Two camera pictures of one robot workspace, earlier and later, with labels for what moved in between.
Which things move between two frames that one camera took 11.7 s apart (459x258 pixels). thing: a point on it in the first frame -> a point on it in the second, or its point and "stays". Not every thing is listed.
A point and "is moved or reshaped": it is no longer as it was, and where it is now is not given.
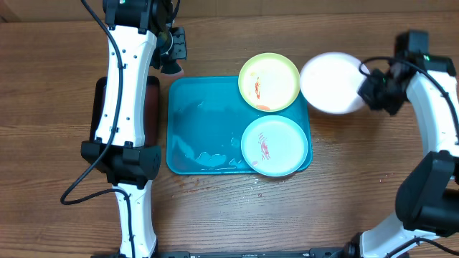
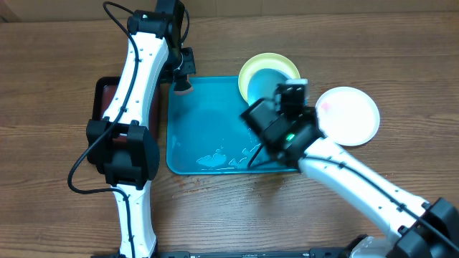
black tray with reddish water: x=152 y=114 stays
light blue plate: x=274 y=145 is moved or reshaped
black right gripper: x=363 y=92 -> x=313 y=114
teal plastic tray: x=206 y=119 stays
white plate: x=330 y=82 -> x=347 y=115
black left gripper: x=180 y=51 -> x=189 y=69
